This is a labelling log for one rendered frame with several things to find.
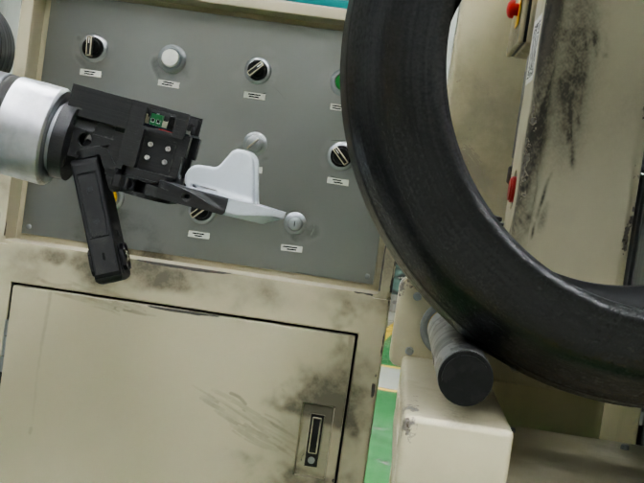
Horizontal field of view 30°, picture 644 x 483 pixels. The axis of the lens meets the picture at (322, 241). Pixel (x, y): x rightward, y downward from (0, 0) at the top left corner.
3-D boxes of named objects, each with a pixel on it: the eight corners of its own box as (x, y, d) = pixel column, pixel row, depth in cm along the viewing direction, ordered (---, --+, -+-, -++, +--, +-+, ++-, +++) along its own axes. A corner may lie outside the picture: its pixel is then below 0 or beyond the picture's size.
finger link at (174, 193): (226, 198, 103) (127, 172, 103) (221, 216, 103) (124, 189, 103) (234, 197, 108) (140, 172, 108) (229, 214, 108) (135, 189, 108)
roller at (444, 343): (469, 349, 130) (426, 349, 131) (469, 308, 130) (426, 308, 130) (494, 407, 95) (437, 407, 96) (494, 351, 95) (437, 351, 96)
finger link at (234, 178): (295, 164, 104) (193, 136, 104) (277, 230, 104) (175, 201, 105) (298, 164, 107) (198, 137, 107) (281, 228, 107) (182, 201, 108)
